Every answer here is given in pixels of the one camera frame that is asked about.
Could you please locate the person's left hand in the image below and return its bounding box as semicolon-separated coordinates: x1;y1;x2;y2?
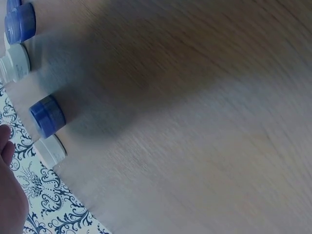
0;124;30;234

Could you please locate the small white jar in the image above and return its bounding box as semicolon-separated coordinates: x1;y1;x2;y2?
0;43;32;83
34;134;68;169

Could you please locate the blue lidded grey jar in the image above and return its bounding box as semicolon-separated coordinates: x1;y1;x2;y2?
28;95;67;139

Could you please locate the small blue jar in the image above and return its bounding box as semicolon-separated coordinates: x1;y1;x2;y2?
4;2;37;45
6;0;23;13

